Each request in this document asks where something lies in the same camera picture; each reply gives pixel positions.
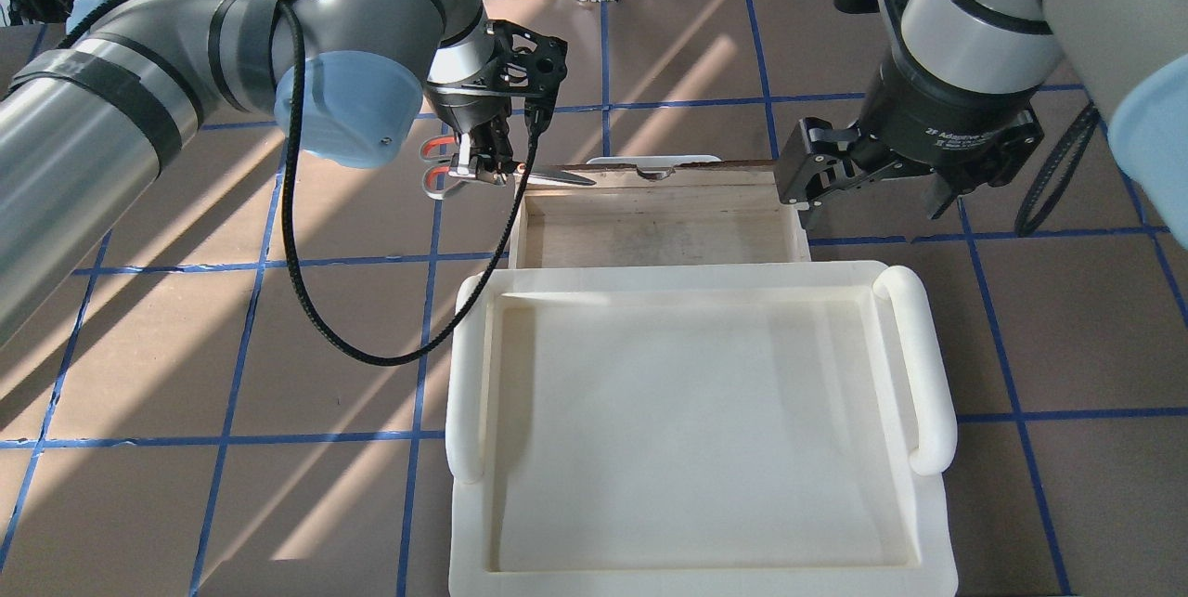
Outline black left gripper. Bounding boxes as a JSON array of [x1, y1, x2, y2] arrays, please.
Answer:
[[429, 19, 569, 184]]

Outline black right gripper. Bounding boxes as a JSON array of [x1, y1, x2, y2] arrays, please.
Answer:
[[778, 51, 1043, 230]]

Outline orange handled scissors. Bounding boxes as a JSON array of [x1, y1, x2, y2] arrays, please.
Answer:
[[419, 135, 598, 201]]

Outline light wooden drawer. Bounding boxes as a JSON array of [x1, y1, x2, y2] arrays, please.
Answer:
[[508, 154, 811, 268]]

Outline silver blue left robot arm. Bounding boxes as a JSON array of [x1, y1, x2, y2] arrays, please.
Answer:
[[1, 0, 568, 342]]

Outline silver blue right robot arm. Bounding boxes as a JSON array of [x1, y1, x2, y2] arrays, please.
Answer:
[[775, 0, 1187, 244]]

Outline white plastic tray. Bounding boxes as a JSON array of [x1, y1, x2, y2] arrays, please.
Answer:
[[446, 260, 959, 596]]

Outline black braided cable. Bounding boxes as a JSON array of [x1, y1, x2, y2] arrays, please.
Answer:
[[276, 0, 558, 368]]

